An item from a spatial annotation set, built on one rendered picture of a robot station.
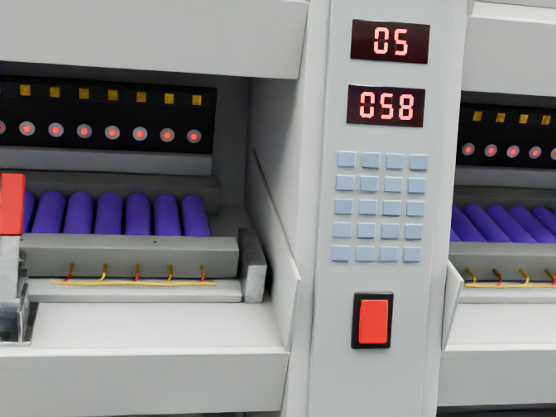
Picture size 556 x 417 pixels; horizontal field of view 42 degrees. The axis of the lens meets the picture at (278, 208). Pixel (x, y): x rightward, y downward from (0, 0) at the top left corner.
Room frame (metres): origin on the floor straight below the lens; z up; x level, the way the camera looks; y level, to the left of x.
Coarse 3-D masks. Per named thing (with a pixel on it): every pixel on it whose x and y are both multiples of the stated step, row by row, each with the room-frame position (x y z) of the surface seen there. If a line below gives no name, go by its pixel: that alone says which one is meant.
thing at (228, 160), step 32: (0, 64) 0.57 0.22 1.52; (32, 64) 0.57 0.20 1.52; (224, 96) 0.60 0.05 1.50; (480, 96) 0.65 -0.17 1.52; (512, 96) 0.66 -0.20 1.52; (544, 96) 0.66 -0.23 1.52; (224, 128) 0.60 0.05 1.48; (224, 160) 0.60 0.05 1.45; (224, 192) 0.60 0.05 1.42; (224, 416) 0.61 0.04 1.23
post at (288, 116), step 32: (320, 0) 0.41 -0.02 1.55; (320, 32) 0.41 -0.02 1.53; (320, 64) 0.41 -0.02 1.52; (448, 64) 0.43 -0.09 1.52; (256, 96) 0.57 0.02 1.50; (288, 96) 0.45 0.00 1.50; (320, 96) 0.41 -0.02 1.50; (448, 96) 0.43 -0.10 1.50; (256, 128) 0.56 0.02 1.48; (288, 128) 0.45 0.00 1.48; (320, 128) 0.41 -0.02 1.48; (448, 128) 0.43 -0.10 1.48; (288, 160) 0.44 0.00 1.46; (320, 160) 0.41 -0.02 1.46; (448, 160) 0.43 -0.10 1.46; (288, 192) 0.44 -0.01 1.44; (448, 192) 0.43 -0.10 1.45; (288, 224) 0.44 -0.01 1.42; (448, 224) 0.43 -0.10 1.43; (288, 384) 0.41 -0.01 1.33; (256, 416) 0.50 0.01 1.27; (288, 416) 0.41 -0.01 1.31
